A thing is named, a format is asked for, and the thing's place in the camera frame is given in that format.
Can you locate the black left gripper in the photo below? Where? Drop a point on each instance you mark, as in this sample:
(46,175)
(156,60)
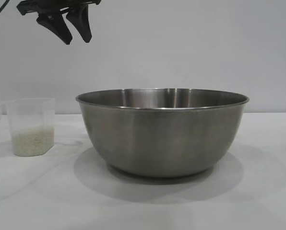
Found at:
(37,6)

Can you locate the clear plastic measuring cup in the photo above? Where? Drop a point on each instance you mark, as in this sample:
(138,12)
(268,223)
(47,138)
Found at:
(30,112)

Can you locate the white raw rice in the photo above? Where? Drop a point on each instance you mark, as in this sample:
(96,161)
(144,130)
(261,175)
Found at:
(33,141)

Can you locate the stainless steel mixing bowl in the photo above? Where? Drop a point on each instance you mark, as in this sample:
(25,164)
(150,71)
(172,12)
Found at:
(157,139)

